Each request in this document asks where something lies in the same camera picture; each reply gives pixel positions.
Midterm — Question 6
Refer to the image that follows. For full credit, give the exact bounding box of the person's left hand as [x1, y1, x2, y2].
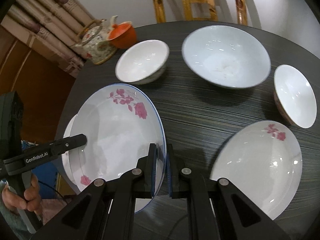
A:
[1, 173, 43, 217]

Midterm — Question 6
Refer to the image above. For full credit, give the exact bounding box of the wooden chair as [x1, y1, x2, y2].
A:
[153, 0, 248, 25]

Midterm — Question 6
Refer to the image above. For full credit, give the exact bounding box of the beige patterned curtain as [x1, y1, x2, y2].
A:
[1, 0, 93, 77]

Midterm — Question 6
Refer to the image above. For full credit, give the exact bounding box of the white pink-flower plate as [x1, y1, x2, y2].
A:
[210, 120, 303, 219]

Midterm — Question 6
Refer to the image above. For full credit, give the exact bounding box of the orange lidded cup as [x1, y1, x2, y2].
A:
[107, 21, 137, 49]

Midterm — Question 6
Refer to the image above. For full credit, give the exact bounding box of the blue-rimmed rose plate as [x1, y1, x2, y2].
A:
[68, 83, 168, 214]

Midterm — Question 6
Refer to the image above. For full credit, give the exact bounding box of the white plate underneath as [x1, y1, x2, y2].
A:
[61, 113, 83, 193]

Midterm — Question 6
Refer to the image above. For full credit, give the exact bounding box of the white small bowl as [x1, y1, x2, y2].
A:
[115, 40, 170, 85]

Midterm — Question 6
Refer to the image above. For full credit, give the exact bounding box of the rose-patterned small bowl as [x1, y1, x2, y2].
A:
[274, 64, 317, 129]

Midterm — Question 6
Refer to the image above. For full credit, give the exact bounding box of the large white bowl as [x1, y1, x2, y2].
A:
[182, 25, 271, 89]

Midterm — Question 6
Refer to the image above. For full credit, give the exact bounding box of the floral ceramic teapot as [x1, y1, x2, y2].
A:
[74, 19, 117, 65]

